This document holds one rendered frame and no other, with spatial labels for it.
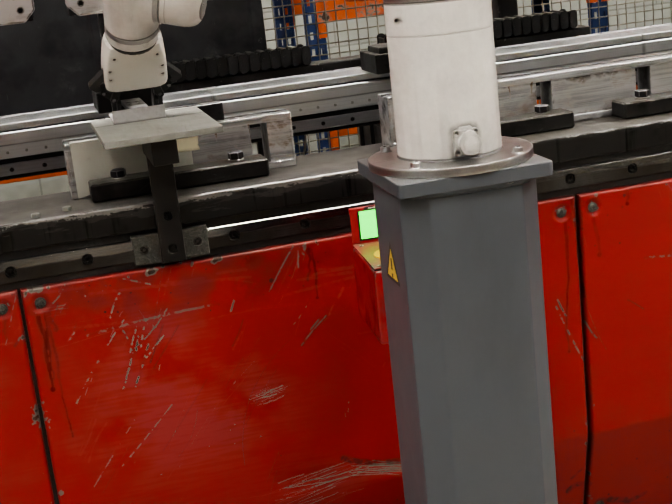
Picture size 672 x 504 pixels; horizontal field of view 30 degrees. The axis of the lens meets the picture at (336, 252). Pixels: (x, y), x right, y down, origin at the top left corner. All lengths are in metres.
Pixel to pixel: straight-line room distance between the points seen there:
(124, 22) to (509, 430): 0.86
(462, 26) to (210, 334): 0.91
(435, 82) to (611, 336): 1.07
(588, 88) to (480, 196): 1.01
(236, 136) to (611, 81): 0.71
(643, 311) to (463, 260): 1.01
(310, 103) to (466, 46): 1.10
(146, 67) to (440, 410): 0.83
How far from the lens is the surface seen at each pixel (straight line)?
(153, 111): 2.07
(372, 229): 1.99
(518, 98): 2.32
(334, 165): 2.16
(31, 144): 2.40
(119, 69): 2.01
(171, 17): 1.89
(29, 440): 2.14
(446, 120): 1.39
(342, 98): 2.48
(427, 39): 1.38
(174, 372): 2.12
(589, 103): 2.38
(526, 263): 1.43
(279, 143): 2.19
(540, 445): 1.50
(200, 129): 1.90
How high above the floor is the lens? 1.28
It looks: 15 degrees down
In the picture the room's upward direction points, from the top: 6 degrees counter-clockwise
